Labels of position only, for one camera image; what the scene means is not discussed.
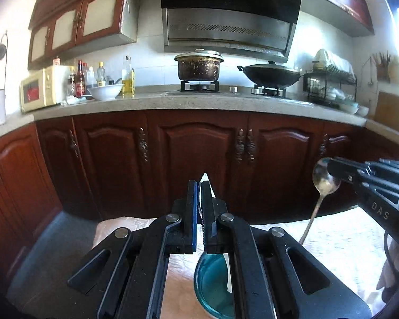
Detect black cable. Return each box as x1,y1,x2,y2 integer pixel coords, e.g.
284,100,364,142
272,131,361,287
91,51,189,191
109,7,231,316
383,231,399,275

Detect white ceramic spoon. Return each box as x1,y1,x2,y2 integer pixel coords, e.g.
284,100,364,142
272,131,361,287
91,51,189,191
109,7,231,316
199,172,217,202

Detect wall utensil holder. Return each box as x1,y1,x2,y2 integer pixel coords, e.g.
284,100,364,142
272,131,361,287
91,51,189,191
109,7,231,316
368,51,399,84

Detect white bowls beside rack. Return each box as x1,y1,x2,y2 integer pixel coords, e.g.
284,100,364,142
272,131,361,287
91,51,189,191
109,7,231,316
338,101,370,117

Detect metal spoon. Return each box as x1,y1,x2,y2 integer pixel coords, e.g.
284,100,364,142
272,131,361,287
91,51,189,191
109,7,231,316
298,157,342,246

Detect wooden glass-door upper cabinet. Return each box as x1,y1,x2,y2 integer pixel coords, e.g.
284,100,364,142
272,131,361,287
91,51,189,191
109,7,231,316
28,0,141,70

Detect black and steel range hood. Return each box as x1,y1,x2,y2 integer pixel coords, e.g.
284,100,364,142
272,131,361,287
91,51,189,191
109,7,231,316
160,0,303,58

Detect black wok with lid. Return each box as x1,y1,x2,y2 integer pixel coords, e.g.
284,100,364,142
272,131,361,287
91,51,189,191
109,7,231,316
237,60,304,88

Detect yellow cap bottle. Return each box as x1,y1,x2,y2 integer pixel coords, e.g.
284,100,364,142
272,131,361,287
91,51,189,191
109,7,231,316
96,62,107,87

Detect wooden cutting board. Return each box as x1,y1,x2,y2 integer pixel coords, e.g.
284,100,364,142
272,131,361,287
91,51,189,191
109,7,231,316
374,91,399,127

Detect beige translucent placemat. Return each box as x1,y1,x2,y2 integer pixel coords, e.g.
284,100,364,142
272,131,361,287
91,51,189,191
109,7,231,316
160,253,200,319

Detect stack of white plates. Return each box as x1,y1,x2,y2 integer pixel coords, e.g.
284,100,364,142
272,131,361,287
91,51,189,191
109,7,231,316
313,49,355,74

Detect gas stove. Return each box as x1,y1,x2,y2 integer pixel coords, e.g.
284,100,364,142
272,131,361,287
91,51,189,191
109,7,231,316
165,80,288,99

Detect black wire dish rack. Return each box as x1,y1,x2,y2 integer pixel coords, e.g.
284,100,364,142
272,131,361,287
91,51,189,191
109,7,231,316
302,67,358,107

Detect pale plastic bottle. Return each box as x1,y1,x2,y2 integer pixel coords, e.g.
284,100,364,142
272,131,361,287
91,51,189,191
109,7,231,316
86,66,97,90

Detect white floral bowl teal inside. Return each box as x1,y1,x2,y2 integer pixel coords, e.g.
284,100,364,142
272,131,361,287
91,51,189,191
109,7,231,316
193,251,236,319

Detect cream microwave oven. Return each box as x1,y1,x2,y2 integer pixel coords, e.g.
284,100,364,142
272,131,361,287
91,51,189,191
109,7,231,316
20,65,71,113

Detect dark sauce bottle red cap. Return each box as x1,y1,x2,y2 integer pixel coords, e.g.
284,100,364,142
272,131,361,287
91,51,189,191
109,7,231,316
75,60,86,98

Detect white mixing bowl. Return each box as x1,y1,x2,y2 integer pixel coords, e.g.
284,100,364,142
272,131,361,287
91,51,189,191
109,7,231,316
86,84,124,101

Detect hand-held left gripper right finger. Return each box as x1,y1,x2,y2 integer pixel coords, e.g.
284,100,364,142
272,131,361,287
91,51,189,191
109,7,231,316
200,180,373,319

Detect steel pot lid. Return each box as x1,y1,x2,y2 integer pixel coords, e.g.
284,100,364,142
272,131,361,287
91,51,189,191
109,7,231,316
174,49,225,63

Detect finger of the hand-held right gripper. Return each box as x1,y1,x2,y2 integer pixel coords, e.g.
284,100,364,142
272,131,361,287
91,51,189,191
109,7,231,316
326,157,399,187

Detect yellow oil bottle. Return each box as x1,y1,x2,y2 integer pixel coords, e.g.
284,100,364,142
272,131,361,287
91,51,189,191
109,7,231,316
121,55,136,97

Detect burnt steel pot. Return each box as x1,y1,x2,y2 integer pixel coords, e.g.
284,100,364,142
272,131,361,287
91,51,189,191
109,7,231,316
177,56,222,82

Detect white rag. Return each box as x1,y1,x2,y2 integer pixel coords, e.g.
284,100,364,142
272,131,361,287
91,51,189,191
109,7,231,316
64,95,88,106

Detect stone kitchen countertop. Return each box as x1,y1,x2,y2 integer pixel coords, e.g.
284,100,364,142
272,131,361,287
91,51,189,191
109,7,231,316
0,85,399,145

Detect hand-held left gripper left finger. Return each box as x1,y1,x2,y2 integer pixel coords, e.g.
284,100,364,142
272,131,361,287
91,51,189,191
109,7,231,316
67,179,199,319

